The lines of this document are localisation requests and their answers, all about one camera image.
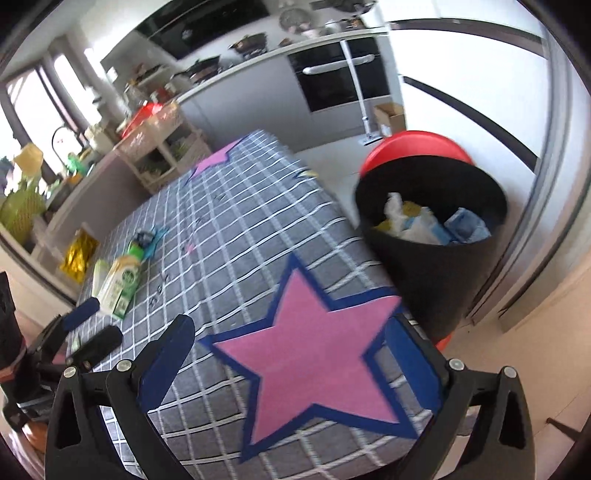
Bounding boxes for black kitchen faucet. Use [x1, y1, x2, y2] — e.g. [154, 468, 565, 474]
[51, 125, 87, 176]

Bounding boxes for black trash bin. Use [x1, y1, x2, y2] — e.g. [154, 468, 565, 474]
[355, 156, 508, 342]

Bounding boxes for white green bottle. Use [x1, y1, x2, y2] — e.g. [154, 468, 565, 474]
[98, 242, 144, 320]

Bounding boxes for green white lotion tube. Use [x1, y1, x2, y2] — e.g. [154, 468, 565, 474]
[92, 259, 110, 298]

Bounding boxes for gold foil bag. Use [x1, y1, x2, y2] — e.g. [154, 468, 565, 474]
[60, 228, 100, 284]

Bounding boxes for green mesh colander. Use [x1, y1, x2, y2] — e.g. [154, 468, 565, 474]
[1, 177, 45, 245]

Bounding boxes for grey checked tablecloth with stars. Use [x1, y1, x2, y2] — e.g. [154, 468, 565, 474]
[73, 130, 432, 479]

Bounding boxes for beige plastic storage rack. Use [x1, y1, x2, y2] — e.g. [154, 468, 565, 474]
[115, 102, 212, 194]

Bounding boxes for blue plastic wrapper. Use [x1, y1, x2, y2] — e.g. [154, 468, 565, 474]
[444, 208, 491, 244]

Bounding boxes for red plastic basket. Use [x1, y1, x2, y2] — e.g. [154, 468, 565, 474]
[121, 102, 163, 138]

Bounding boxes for black wok on stove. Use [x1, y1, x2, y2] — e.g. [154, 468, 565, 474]
[182, 55, 221, 84]

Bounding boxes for black range hood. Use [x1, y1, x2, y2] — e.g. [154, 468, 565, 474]
[135, 0, 270, 60]

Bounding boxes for white mop pole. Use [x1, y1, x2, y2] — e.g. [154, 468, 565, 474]
[339, 40, 382, 146]

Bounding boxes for cardboard box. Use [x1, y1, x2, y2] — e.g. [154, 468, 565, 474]
[374, 102, 407, 137]

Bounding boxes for dark cooking pot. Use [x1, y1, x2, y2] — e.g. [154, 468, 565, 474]
[228, 32, 267, 58]

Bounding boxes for black built-in oven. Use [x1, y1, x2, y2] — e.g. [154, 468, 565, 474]
[287, 37, 390, 112]

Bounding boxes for white refrigerator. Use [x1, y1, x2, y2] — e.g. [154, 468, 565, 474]
[378, 1, 550, 189]

